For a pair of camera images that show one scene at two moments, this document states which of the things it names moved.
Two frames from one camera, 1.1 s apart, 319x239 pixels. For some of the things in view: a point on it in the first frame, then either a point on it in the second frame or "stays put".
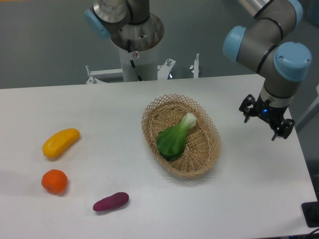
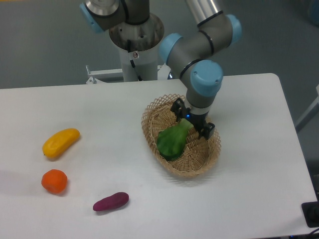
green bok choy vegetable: [171, 142] stays put
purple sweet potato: [117, 200] stays put
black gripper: [272, 115] → [178, 107]
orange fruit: [54, 180] stays put
